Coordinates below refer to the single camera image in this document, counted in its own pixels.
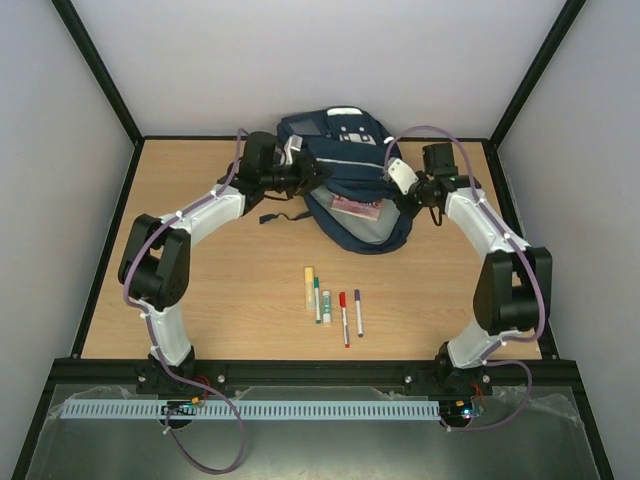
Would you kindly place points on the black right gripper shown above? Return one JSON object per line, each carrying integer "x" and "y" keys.
{"x": 406, "y": 198}

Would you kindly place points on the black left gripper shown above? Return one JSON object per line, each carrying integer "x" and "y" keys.
{"x": 307, "y": 178}

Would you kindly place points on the illustrated book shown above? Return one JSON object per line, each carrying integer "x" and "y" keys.
{"x": 365, "y": 210}

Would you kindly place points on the navy blue student backpack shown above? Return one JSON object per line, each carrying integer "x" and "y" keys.
{"x": 353, "y": 144}

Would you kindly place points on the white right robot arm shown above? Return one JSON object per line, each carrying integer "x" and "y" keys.
{"x": 512, "y": 296}

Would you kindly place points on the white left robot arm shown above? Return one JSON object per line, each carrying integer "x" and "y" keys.
{"x": 155, "y": 267}

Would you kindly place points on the yellow highlighter pen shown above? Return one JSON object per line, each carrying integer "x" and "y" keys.
{"x": 309, "y": 278}

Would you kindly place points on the green marker pen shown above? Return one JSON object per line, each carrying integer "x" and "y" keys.
{"x": 317, "y": 300}

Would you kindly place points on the purple marker pen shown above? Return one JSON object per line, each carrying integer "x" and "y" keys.
{"x": 359, "y": 317}

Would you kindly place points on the red marker pen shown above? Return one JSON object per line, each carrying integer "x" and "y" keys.
{"x": 344, "y": 319}

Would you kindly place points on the white glue stick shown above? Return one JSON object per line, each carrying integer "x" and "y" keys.
{"x": 326, "y": 307}

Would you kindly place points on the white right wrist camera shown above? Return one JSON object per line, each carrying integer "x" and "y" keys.
{"x": 401, "y": 175}

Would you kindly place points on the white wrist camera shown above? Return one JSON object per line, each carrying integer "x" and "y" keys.
{"x": 401, "y": 175}
{"x": 291, "y": 148}

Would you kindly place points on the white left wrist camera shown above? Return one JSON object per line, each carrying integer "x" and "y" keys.
{"x": 291, "y": 148}

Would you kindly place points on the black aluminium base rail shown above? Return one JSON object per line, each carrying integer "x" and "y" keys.
{"x": 429, "y": 378}

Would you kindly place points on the light blue cable duct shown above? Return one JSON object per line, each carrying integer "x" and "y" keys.
{"x": 252, "y": 410}

